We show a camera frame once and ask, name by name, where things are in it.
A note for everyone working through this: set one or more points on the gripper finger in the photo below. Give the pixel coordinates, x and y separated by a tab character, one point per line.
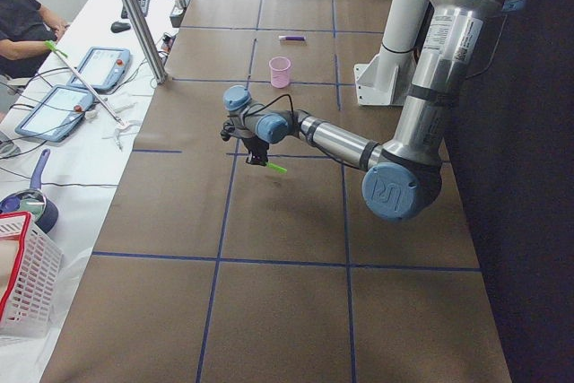
252	146
263	152

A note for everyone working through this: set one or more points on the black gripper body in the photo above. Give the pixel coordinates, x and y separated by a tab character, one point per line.
254	145

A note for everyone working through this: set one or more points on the green highlighter pen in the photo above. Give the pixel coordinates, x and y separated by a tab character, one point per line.
276	168

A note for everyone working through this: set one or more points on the purple highlighter pen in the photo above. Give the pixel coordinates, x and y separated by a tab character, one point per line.
293	38

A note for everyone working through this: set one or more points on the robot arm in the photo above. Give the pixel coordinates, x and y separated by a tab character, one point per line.
425	53

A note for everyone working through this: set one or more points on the pink mesh pen holder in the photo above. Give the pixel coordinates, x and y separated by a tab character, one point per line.
280	72

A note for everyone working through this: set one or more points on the far blue teach pendant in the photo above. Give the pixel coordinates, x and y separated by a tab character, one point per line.
103	68

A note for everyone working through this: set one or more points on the blue teach pendant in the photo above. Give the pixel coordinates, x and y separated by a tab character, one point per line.
103	68
57	114

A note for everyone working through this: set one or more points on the black computer mouse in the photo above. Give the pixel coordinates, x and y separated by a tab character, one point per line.
118	27

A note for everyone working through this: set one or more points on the near blue teach pendant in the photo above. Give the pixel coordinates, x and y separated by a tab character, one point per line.
57	114

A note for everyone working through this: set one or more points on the white reacher grabber stick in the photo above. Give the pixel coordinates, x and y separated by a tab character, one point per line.
121	123

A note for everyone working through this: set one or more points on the seated person in black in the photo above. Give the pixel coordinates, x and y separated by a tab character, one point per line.
25	26

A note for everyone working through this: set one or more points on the red white plastic basket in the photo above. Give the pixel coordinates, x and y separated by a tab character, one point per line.
30	263

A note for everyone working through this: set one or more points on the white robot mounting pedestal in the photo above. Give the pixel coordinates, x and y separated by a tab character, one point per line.
385	80

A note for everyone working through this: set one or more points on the blue saucepan with handle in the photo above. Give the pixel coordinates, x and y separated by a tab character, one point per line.
32	200

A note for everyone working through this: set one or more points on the aluminium frame post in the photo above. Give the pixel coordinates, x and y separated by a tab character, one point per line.
144	36

